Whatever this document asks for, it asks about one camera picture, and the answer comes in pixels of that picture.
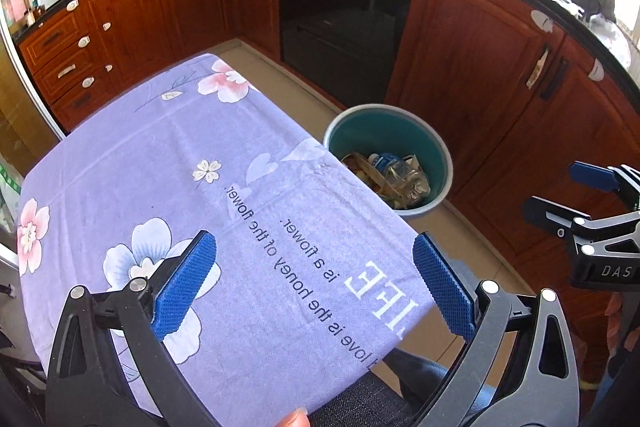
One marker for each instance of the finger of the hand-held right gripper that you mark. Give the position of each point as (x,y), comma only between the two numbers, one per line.
(550,214)
(595,174)

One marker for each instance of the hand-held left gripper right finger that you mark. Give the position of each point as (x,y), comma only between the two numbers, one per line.
(442,287)

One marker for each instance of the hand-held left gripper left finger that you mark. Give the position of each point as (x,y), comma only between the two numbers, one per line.
(185,287)

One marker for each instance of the clear plastic water bottle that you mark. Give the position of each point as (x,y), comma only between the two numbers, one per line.
(395,167)

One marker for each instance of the teal trash bin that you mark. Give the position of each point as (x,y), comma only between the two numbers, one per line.
(360,132)

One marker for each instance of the person's left hand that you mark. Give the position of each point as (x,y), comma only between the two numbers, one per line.
(294,419)

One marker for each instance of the purple floral tablecloth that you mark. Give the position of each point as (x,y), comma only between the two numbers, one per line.
(150,167)

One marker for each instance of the wooden kitchen cabinets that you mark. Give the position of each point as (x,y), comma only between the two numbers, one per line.
(475,57)

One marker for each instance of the green and white sack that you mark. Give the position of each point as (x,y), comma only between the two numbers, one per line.
(7,192)

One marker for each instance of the black built-in oven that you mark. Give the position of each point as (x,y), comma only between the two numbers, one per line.
(345,27)

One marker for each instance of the silver sliding door frame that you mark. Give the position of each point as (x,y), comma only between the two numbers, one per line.
(30,92)

